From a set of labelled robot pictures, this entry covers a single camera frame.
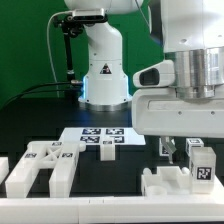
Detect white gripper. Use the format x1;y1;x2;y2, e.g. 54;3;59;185
132;87;224;164

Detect white chair seat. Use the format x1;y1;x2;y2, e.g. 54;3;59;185
141;166;190;197

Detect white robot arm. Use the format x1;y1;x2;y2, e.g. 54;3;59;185
64;0;224;139

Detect white tag sheet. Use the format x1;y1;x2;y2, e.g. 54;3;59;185
59;127;145;145

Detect white U-shaped fixture wall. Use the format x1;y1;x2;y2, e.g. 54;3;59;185
0;156;224;224

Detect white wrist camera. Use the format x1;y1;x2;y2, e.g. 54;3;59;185
133;60;175;88

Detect white chair back frame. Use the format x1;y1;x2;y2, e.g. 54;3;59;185
5;141;86;198

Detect black cables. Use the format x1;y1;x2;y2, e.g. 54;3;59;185
1;79;84;109

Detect black camera stand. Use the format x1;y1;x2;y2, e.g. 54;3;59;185
53;14;109;101

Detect grey camera on stand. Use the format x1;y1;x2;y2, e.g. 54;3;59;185
72;8;106;23

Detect white camera cable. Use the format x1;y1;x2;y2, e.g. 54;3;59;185
46;10;74;98

